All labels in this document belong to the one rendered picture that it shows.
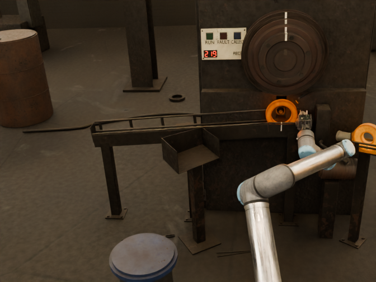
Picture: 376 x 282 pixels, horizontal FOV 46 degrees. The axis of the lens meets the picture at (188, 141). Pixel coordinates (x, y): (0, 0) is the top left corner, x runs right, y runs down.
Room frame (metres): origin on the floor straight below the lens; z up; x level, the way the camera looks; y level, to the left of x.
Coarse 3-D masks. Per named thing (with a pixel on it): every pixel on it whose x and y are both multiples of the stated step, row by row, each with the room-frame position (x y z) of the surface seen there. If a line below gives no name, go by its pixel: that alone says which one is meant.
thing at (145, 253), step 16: (128, 240) 1.74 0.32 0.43; (144, 240) 1.73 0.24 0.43; (160, 240) 1.73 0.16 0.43; (112, 256) 1.63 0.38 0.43; (128, 256) 1.62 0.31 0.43; (144, 256) 1.62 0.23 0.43; (160, 256) 1.61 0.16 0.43; (176, 256) 1.62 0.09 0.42; (112, 272) 1.56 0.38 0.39; (128, 272) 1.52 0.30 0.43; (144, 272) 1.51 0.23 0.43; (160, 272) 1.52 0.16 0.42
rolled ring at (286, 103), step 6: (276, 102) 2.41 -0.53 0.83; (282, 102) 2.41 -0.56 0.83; (288, 102) 2.40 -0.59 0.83; (270, 108) 2.42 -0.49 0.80; (294, 108) 2.39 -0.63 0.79; (270, 114) 2.41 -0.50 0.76; (294, 114) 2.39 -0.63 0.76; (270, 120) 2.41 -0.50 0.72; (288, 120) 2.41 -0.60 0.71; (294, 120) 2.39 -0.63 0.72
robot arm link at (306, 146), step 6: (300, 138) 2.15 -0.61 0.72; (306, 138) 2.13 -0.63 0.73; (312, 138) 2.14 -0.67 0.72; (300, 144) 2.11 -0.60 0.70; (306, 144) 2.09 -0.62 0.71; (312, 144) 2.09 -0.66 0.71; (300, 150) 2.08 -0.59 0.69; (306, 150) 2.06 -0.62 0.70; (312, 150) 2.05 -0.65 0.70; (318, 150) 2.09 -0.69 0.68; (300, 156) 2.07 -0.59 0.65; (306, 156) 2.06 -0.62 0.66
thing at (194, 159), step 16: (176, 144) 2.30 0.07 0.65; (192, 144) 2.35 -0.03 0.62; (208, 144) 2.31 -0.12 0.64; (176, 160) 2.09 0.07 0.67; (192, 160) 2.20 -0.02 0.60; (208, 160) 2.18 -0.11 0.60; (192, 176) 2.21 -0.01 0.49; (192, 192) 2.22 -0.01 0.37; (192, 208) 2.23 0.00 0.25; (192, 224) 2.24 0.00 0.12; (192, 240) 2.23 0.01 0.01; (208, 240) 2.23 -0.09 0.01
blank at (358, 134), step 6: (360, 126) 2.16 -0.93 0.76; (366, 126) 2.14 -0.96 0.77; (372, 126) 2.12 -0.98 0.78; (354, 132) 2.19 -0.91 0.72; (360, 132) 2.16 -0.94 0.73; (366, 132) 2.14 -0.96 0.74; (372, 132) 2.12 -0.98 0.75; (354, 138) 2.18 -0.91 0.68; (360, 138) 2.16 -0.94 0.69; (360, 144) 2.16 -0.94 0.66; (366, 150) 2.13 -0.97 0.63; (372, 150) 2.11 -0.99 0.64
